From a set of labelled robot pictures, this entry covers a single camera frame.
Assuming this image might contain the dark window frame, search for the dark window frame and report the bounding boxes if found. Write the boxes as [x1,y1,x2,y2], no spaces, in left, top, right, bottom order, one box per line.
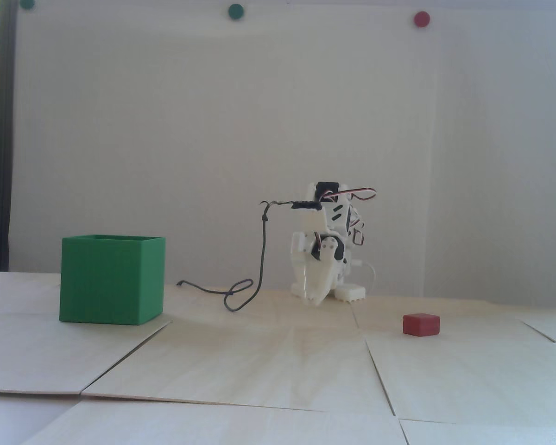
[0,0,17,272]

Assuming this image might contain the green box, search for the green box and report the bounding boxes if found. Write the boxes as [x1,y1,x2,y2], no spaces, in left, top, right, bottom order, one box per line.
[59,235,166,325]

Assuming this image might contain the white robot arm with base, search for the white robot arm with base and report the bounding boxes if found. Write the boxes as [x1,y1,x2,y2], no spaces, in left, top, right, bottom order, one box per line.
[291,182,377,305]

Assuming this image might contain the red block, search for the red block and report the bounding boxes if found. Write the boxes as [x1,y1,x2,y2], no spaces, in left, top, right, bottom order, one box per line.
[403,313,441,337]

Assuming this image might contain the white power cable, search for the white power cable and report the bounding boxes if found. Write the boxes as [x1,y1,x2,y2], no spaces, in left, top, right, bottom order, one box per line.
[358,261,379,295]

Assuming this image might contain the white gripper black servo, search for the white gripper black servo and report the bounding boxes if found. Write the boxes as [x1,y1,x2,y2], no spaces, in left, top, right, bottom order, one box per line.
[291,230,349,307]

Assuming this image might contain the black camera cable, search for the black camera cable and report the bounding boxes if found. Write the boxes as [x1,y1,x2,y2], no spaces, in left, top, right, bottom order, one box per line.
[176,200,298,312]

